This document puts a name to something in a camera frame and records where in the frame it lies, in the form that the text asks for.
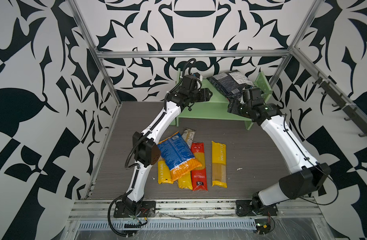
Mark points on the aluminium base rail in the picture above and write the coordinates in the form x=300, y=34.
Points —
x=188, y=214

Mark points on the small green plastic bin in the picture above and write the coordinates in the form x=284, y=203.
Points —
x=174, y=122

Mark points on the red spaghetti pack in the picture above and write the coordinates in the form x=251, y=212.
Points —
x=198, y=175

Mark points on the yellow spaghetti pack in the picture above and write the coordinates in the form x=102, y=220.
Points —
x=184, y=182
x=218, y=157
x=164, y=174

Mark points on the leftmost yellow spaghetti pack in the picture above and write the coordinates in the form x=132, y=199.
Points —
x=164, y=174

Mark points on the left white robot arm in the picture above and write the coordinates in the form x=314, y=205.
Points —
x=145, y=152

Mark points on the rightmost yellow spaghetti pack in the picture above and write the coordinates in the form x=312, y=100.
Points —
x=218, y=157

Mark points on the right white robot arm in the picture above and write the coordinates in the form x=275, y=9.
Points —
x=306, y=174

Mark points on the middle yellow spaghetti pack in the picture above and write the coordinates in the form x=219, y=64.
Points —
x=184, y=182

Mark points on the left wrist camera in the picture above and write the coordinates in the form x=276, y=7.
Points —
x=190, y=83

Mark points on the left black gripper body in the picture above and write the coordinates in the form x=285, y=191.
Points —
x=201, y=95

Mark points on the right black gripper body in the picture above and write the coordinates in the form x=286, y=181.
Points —
x=239, y=108

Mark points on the black pasta bag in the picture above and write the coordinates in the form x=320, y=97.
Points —
x=231, y=84

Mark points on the blue orange pasta bag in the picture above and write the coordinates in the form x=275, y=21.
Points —
x=178, y=156

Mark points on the green wooden shelf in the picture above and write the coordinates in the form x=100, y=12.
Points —
x=215, y=109

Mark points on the black wall hook rail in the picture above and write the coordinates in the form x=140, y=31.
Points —
x=340, y=101

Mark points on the clear blue spaghetti pack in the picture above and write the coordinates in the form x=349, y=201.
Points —
x=188, y=136

